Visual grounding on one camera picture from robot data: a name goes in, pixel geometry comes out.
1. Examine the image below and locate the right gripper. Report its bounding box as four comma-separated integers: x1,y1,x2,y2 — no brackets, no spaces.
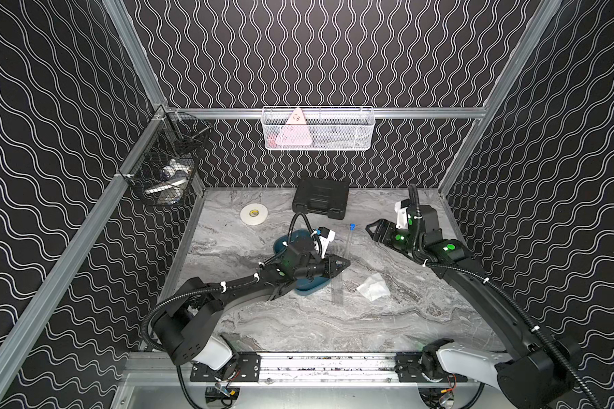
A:
364,218,422,258

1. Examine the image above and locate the white wipe cloth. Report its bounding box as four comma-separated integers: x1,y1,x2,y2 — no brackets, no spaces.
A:
356,274,391,302

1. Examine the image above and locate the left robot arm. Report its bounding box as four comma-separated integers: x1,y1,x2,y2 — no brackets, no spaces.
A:
142,212,351,373

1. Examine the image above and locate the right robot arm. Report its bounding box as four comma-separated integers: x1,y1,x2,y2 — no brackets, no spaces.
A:
365,185,602,408

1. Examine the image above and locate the teal plastic tray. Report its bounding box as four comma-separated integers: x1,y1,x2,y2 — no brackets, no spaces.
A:
273,228,334,298

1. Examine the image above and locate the black plastic tool case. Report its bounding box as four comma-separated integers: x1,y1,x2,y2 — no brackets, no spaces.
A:
292,177,350,220

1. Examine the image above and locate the white tape roll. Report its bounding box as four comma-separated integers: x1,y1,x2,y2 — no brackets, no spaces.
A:
240,203,269,226

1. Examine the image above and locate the pink triangular card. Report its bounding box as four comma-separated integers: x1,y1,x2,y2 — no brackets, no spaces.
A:
276,107,313,149

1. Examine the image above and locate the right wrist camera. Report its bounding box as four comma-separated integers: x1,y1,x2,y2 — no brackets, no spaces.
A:
394,199,410,229

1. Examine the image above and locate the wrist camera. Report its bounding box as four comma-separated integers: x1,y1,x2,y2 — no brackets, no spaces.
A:
317,227,336,255
394,199,410,229

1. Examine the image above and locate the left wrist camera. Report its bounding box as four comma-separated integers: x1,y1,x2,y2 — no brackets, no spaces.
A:
317,227,336,255

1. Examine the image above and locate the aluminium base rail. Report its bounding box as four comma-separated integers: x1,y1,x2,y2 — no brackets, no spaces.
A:
125,350,538,388

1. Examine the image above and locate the white wire basket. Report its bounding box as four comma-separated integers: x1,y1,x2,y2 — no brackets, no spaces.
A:
260,106,376,151

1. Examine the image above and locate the black wire basket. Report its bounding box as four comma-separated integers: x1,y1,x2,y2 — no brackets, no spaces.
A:
126,112,214,207

